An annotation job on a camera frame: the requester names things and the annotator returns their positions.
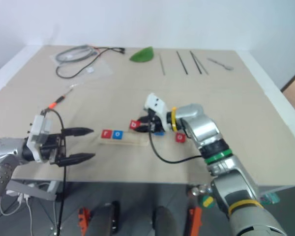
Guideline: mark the orange and black probe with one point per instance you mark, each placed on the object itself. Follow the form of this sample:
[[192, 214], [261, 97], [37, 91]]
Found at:
[[56, 102]]

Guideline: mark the shiny metal knob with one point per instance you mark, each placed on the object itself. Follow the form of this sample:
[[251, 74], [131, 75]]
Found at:
[[197, 190]]

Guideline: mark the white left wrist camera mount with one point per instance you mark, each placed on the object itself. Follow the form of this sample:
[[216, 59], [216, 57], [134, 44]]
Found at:
[[39, 129]]

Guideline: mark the red letter o block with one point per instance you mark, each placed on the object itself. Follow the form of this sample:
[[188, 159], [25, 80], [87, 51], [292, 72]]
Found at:
[[180, 138]]

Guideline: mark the wooden letter tray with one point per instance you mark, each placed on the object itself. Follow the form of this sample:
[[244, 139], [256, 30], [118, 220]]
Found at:
[[135, 141]]

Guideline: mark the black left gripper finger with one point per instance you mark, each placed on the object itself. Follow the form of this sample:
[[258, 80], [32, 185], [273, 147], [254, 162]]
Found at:
[[77, 131], [76, 158]]

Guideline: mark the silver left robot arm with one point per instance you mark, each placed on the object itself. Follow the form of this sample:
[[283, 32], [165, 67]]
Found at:
[[4, 147]]

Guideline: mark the green and yellow round knob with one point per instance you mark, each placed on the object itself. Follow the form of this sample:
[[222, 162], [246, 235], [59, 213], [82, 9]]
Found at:
[[207, 201]]

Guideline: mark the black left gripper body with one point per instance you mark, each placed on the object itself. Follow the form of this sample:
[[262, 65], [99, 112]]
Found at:
[[56, 148]]

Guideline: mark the orange and black clamp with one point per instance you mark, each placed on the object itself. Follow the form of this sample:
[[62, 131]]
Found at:
[[84, 220], [194, 221]]

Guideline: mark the thin black stick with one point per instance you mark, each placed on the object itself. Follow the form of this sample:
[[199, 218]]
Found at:
[[195, 62], [162, 64], [203, 67], [182, 62]]

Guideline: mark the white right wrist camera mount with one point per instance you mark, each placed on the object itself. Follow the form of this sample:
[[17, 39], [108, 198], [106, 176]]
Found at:
[[156, 104]]

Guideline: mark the red letter r block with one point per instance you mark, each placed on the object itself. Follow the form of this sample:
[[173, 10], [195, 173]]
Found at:
[[106, 134]]

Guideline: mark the gray metal table frame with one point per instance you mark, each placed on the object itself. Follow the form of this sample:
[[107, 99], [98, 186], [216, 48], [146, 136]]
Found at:
[[32, 190]]

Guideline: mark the clear plastic bag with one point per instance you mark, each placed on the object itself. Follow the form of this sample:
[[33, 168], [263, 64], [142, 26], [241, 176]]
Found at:
[[102, 70]]

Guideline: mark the blue letter o block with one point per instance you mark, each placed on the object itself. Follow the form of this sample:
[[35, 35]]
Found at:
[[117, 134]]

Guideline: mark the green leaf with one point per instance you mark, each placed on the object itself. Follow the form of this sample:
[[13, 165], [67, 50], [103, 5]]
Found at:
[[143, 55]]

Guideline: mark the red letter b block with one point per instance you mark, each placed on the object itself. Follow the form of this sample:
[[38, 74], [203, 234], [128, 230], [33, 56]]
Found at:
[[133, 124]]

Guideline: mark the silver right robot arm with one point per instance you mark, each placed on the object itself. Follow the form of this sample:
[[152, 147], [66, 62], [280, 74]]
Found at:
[[207, 129]]

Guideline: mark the dark rounded shape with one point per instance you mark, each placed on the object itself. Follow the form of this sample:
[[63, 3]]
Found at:
[[163, 221], [110, 217]]

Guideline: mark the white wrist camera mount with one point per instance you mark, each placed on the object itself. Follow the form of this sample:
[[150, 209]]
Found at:
[[156, 104], [39, 129]]

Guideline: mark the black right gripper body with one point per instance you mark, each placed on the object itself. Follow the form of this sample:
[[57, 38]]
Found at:
[[156, 125]]

